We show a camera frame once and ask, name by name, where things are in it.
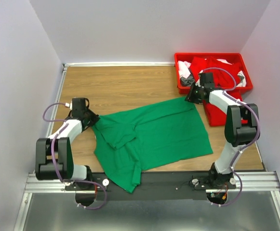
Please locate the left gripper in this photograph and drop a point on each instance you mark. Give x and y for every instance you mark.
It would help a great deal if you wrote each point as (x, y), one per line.
(91, 118)

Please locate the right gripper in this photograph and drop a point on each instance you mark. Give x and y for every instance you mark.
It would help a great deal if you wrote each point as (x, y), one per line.
(192, 95)

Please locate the green t shirt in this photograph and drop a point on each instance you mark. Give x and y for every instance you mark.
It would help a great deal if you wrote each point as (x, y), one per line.
(147, 137)

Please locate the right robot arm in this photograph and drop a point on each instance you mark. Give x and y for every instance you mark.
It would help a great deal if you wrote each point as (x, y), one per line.
(242, 127)

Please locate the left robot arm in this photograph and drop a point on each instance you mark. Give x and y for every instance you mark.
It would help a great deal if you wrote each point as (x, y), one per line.
(53, 158)

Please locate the grey t shirt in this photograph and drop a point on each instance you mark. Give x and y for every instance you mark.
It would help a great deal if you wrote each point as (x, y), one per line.
(188, 81)

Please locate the folded red t shirt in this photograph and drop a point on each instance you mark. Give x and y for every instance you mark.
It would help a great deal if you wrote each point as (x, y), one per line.
(214, 118)

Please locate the red t shirt in bin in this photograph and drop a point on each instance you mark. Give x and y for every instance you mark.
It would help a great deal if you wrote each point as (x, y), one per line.
(199, 64)

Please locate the white pink t shirt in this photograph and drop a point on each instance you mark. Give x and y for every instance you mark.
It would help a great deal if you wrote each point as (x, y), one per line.
(184, 69)

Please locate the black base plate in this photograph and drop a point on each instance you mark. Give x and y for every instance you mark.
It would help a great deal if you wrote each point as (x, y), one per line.
(180, 185)

